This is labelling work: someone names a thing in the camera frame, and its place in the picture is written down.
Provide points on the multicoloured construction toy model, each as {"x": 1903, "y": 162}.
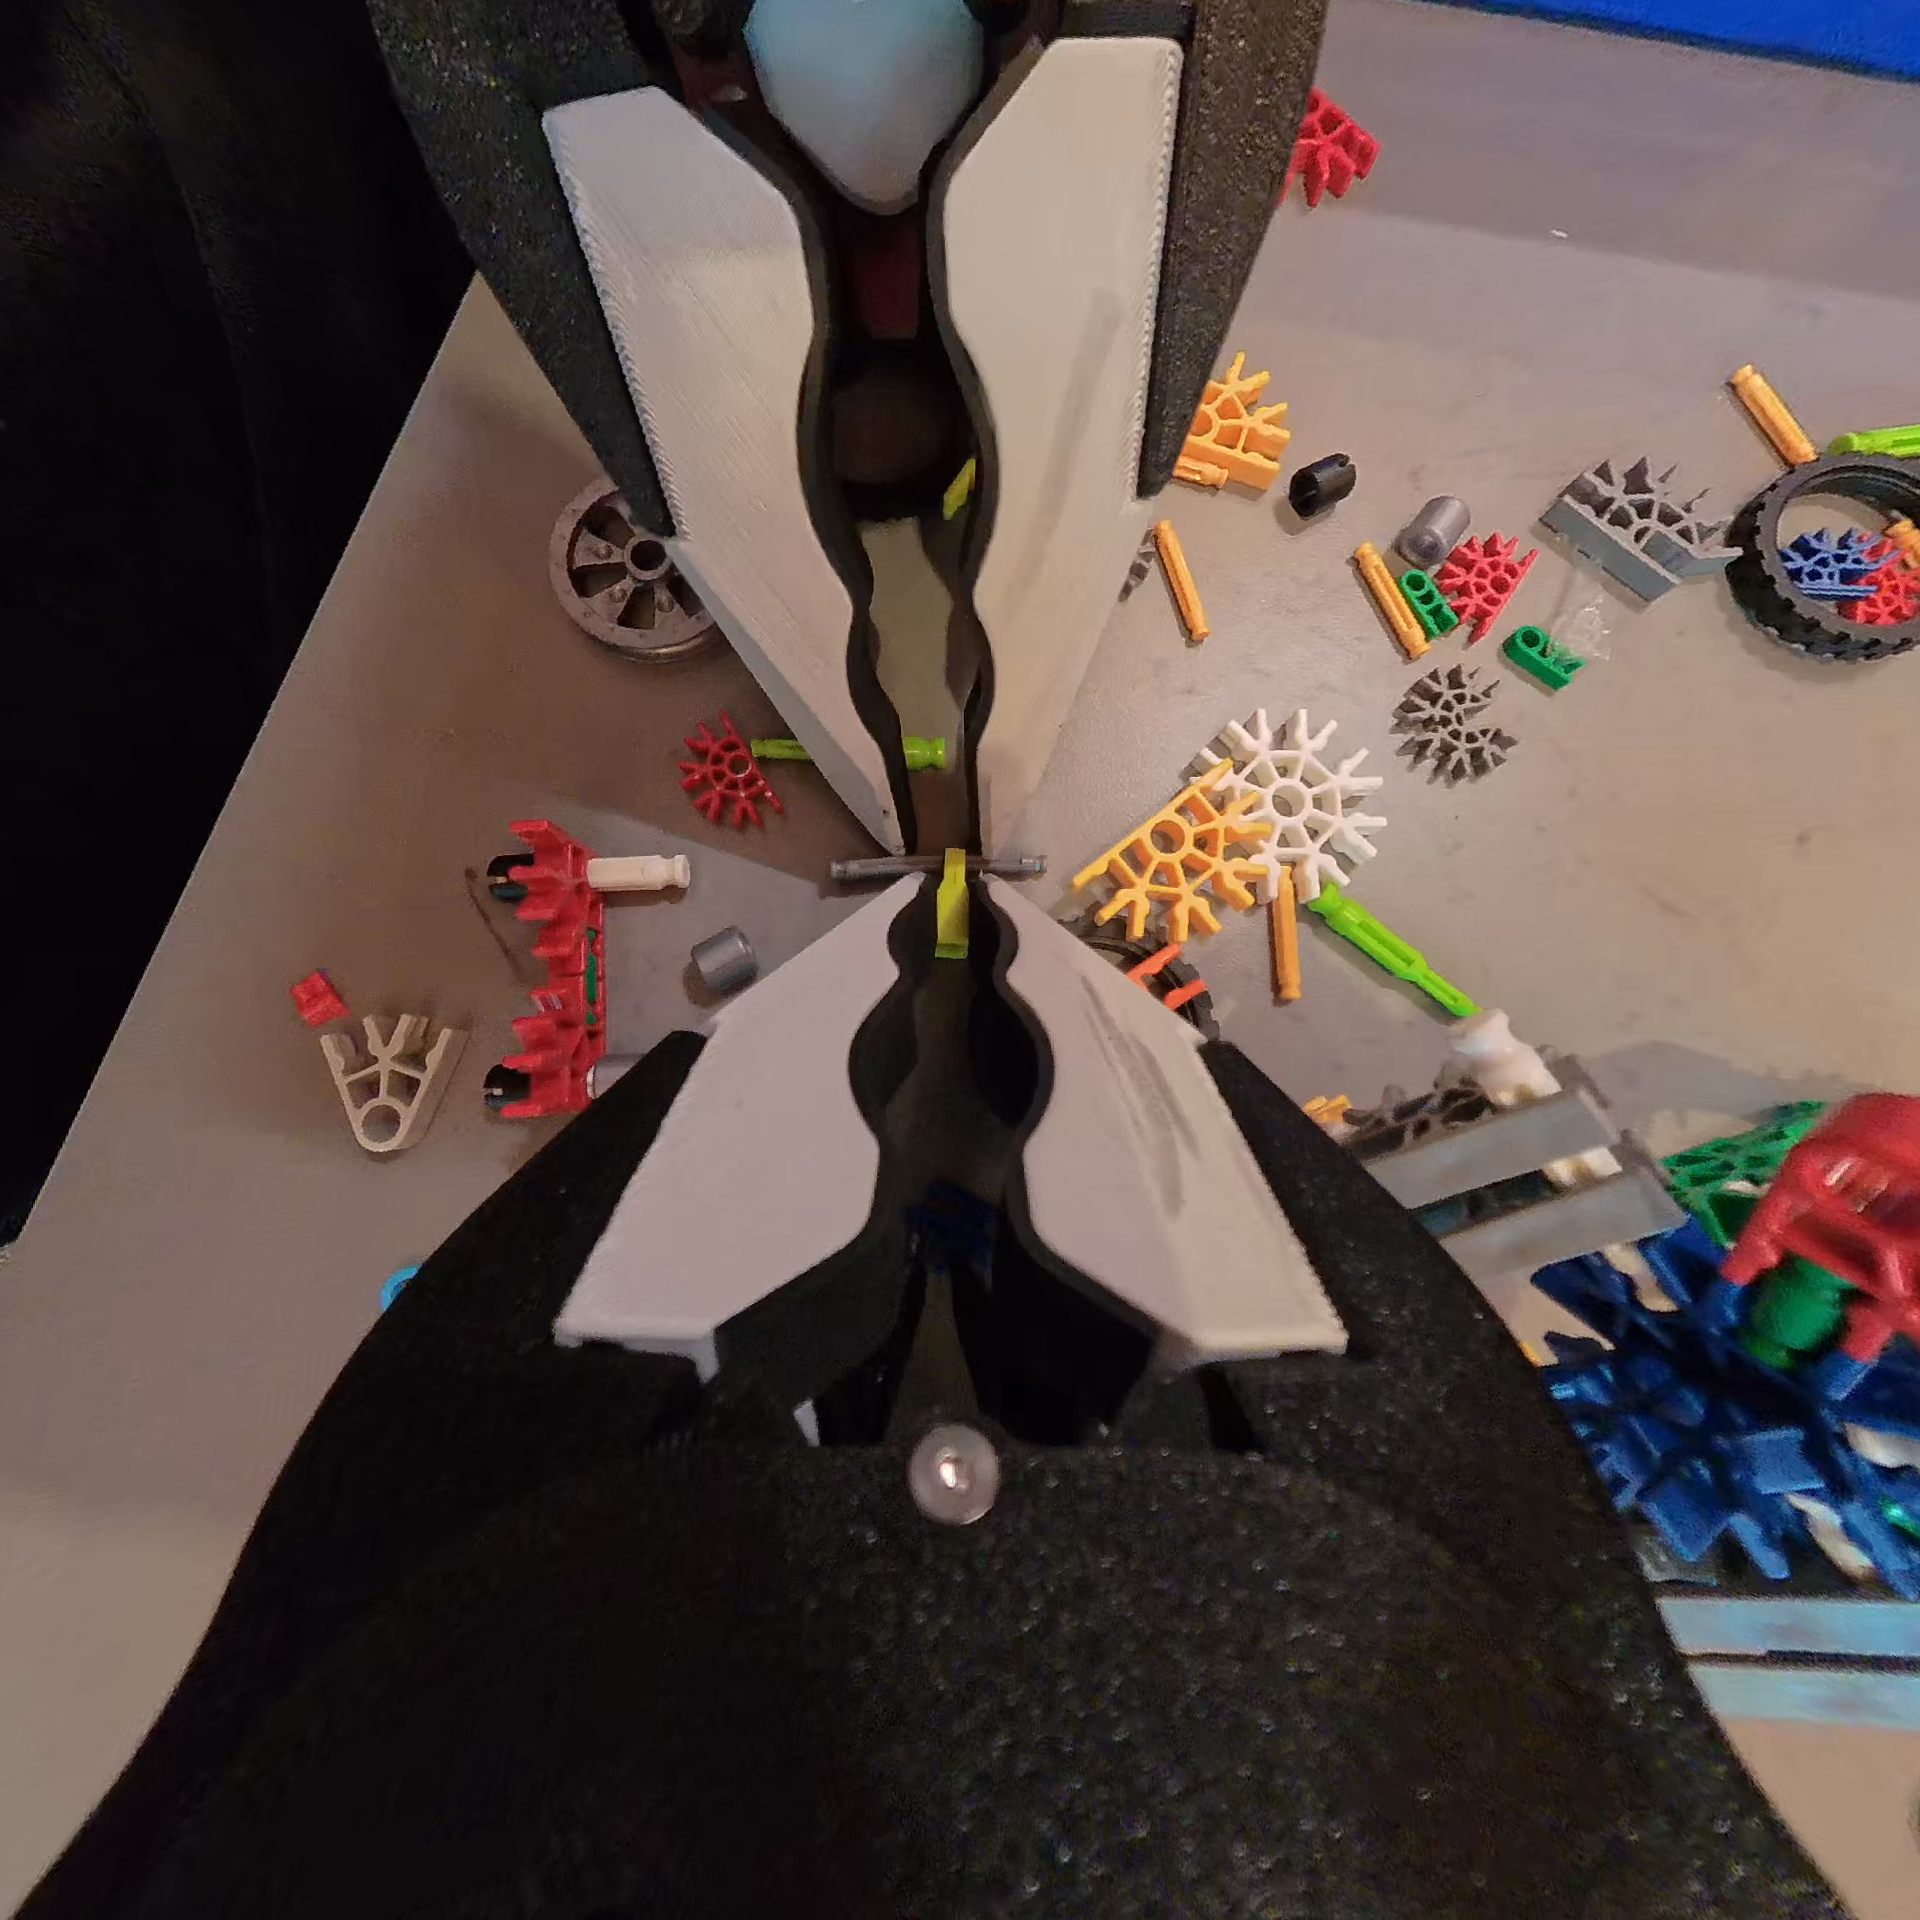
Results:
{"x": 1740, "y": 1349}

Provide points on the grey connector with flat strip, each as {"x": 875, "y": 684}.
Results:
{"x": 1635, "y": 528}

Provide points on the grey spoked wheel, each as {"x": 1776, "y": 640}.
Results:
{"x": 615, "y": 578}

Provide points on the blue snowflake connector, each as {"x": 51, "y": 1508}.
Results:
{"x": 1837, "y": 559}

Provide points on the short yellow rod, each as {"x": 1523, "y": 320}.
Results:
{"x": 1389, "y": 600}
{"x": 1180, "y": 581}
{"x": 1769, "y": 417}
{"x": 1284, "y": 941}
{"x": 1207, "y": 474}

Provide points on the green clip connector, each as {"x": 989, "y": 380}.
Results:
{"x": 1539, "y": 652}

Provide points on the lime clip connector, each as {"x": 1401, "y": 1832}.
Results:
{"x": 960, "y": 488}

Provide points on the black cylinder spacer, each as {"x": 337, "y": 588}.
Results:
{"x": 1320, "y": 483}

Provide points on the grey cylinder spacer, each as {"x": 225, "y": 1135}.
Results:
{"x": 722, "y": 962}
{"x": 1434, "y": 528}

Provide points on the small red snowflake connector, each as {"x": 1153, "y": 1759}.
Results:
{"x": 729, "y": 771}

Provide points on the small red clip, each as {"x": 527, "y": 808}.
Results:
{"x": 316, "y": 996}

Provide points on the person's dark clothing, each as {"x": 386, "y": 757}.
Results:
{"x": 180, "y": 600}

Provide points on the dark grey snowflake connector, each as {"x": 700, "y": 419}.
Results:
{"x": 1140, "y": 569}
{"x": 1452, "y": 725}

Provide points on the small green connector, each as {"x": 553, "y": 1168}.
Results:
{"x": 1429, "y": 604}

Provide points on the beige triangular connector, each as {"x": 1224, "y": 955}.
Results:
{"x": 394, "y": 1067}

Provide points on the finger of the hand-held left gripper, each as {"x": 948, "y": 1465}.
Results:
{"x": 1065, "y": 300}
{"x": 704, "y": 329}

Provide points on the lime green rod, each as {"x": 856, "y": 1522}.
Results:
{"x": 779, "y": 748}
{"x": 1874, "y": 442}
{"x": 1388, "y": 954}

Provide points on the clear plastic wrapper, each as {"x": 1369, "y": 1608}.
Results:
{"x": 1583, "y": 616}

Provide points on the yellow clip connector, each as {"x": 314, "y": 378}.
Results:
{"x": 948, "y": 915}

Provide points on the red fan connector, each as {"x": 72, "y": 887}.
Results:
{"x": 1328, "y": 141}

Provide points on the large yellow fan connector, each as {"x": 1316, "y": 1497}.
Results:
{"x": 1170, "y": 861}

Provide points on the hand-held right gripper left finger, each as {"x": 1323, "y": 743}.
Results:
{"x": 720, "y": 1185}

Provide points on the yellow half-circle connector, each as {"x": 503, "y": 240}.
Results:
{"x": 1232, "y": 411}

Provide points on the orange connector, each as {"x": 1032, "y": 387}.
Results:
{"x": 1176, "y": 983}

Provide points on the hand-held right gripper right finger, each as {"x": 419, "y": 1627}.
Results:
{"x": 1154, "y": 1185}

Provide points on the thin dark grey rod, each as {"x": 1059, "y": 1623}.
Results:
{"x": 869, "y": 868}

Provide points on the black rubber tyre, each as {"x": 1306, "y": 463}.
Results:
{"x": 1746, "y": 555}
{"x": 1108, "y": 949}

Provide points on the red connector rack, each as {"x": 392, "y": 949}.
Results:
{"x": 557, "y": 973}

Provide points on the white snowflake connector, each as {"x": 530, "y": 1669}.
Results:
{"x": 1298, "y": 803}

